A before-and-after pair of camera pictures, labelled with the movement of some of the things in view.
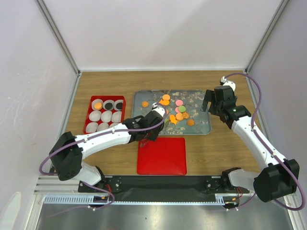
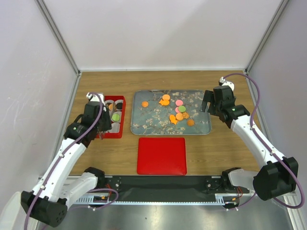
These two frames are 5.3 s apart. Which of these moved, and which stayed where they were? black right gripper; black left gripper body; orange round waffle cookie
Moved: black left gripper body
Stayed: orange round waffle cookie; black right gripper
